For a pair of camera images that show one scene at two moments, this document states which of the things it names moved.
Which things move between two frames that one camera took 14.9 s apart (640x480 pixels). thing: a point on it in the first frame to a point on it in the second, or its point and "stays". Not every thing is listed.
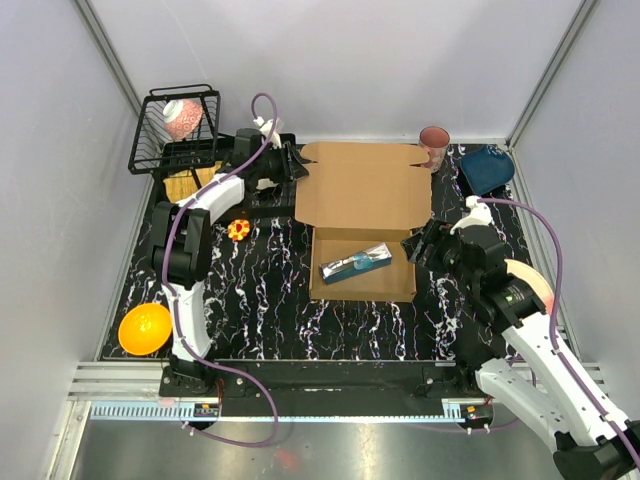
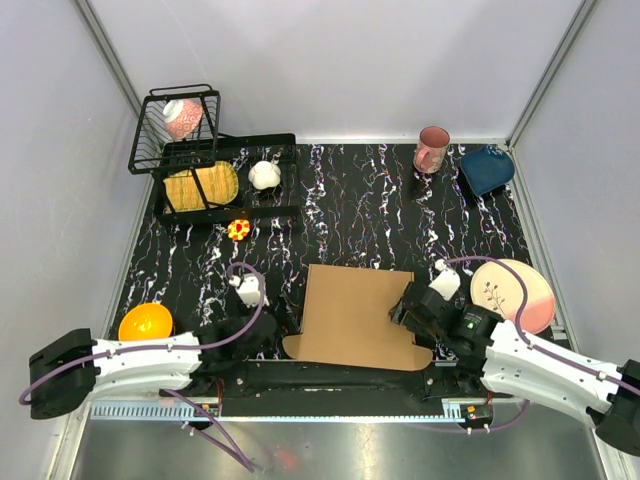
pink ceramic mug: (435, 139) stays
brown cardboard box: (362, 201) to (350, 324)
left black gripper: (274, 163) to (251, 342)
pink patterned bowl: (182, 116) stays
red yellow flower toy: (238, 229) stays
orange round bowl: (145, 328) stays
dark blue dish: (487, 168) stays
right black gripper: (434, 232) to (396, 314)
